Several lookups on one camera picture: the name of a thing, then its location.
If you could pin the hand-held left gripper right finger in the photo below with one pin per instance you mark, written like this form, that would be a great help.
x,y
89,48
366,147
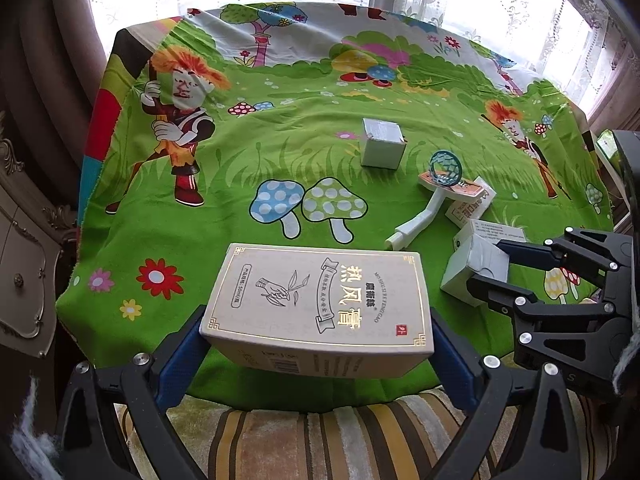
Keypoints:
x,y
454,357

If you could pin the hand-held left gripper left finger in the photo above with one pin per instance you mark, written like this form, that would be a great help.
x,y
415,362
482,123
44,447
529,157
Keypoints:
x,y
175,355

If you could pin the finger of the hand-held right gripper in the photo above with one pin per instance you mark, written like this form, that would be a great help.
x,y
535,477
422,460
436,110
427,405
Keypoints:
x,y
530,252
500,296

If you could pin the white box with printed text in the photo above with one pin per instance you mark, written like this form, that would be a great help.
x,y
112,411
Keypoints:
x,y
480,260

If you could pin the beige rectangular box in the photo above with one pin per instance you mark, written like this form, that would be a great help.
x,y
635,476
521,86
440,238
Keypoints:
x,y
320,295

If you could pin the green tissue pack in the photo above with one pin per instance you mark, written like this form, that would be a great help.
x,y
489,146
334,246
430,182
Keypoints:
x,y
606,144

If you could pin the white box with orange label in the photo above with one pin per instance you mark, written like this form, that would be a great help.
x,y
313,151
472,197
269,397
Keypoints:
x,y
472,205

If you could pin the brown patterned curtain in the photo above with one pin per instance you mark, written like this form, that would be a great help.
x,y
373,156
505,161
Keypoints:
x,y
617,95
45,35

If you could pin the white toy basketball hoop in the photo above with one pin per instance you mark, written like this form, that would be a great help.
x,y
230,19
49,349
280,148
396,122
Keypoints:
x,y
425,215

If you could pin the grey white cube box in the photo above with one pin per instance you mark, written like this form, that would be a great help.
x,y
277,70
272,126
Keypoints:
x,y
382,145

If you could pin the cream ornate cabinet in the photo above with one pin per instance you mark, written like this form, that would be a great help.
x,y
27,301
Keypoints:
x,y
30,240

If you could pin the green printed cartoon cloth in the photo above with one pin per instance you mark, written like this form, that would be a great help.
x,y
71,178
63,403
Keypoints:
x,y
280,125

